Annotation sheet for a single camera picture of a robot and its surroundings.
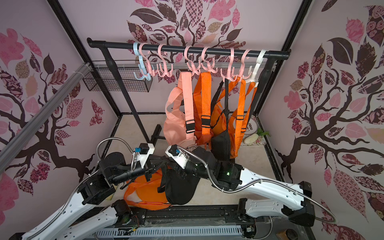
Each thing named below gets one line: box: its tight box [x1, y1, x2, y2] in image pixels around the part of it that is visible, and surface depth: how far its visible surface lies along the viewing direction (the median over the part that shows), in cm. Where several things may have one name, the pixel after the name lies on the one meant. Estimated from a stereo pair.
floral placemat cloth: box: [242, 135, 267, 146], surface depth 105 cm
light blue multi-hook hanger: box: [133, 42, 152, 81], surface depth 53 cm
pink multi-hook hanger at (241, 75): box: [233, 48, 252, 82], surface depth 52 cm
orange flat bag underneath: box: [124, 168, 172, 211], surface depth 79 cm
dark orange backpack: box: [193, 72, 214, 149], surface depth 61 cm
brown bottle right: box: [276, 228, 298, 240], surface depth 63 cm
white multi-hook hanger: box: [245, 49, 267, 85], surface depth 51 cm
